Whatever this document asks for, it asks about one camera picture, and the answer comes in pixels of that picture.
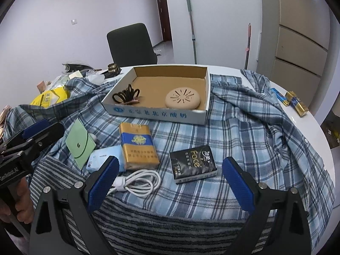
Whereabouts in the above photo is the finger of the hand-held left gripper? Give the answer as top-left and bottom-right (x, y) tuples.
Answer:
(4, 119), (51, 149)
(0, 122), (66, 165)

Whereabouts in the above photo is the dark brown door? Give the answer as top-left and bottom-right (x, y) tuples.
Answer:
(154, 0), (172, 43)

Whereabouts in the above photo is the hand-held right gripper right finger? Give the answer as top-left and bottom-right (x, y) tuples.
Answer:
(222, 157), (311, 255)

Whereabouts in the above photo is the clear plastic bag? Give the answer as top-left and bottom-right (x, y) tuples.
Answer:
(85, 70), (107, 84)

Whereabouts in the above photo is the light blue tissue pack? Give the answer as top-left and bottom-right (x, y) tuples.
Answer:
(86, 147), (125, 173)

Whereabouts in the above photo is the red broom handle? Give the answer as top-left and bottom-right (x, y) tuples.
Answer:
(244, 23), (252, 70)

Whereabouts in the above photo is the white cardboard tray box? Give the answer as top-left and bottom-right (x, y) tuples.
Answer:
(102, 64), (210, 126)

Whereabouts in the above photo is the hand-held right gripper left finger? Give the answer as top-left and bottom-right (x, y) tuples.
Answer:
(29, 155), (120, 255)

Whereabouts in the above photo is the small gold blue box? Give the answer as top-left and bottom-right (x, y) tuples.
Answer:
(291, 97), (310, 117)
(285, 91), (297, 106)

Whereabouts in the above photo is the gold cigarette pack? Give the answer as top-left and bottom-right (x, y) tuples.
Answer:
(119, 122), (160, 171)

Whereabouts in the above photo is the small blue pack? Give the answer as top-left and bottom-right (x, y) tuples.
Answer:
(270, 88), (286, 103)

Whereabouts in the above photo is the black tissue pack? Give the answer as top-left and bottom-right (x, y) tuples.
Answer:
(169, 145), (218, 184)

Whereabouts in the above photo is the grey mop handle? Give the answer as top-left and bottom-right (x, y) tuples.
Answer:
(185, 0), (197, 65)

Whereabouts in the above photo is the person's left hand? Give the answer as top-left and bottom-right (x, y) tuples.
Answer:
(0, 177), (35, 224)

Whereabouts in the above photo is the yellow packet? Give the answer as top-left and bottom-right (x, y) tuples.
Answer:
(30, 87), (71, 107)

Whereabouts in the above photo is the beige cabinet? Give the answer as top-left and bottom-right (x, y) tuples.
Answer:
(273, 0), (331, 112)

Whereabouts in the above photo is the beige round vented disc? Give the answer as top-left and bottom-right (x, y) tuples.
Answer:
(165, 86), (201, 110)

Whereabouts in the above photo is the blue plaid shirt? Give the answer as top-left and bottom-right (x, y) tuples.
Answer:
(5, 69), (336, 250)

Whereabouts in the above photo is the green snap pouch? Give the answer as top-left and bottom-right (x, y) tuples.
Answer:
(65, 119), (96, 169)

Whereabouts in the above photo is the dark office chair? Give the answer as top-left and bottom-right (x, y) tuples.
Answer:
(107, 23), (158, 67)

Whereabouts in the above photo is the grey striped cloth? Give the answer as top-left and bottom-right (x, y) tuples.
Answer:
(29, 154), (274, 255)

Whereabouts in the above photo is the white charging cable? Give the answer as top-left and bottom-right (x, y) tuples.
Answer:
(110, 170), (162, 193)

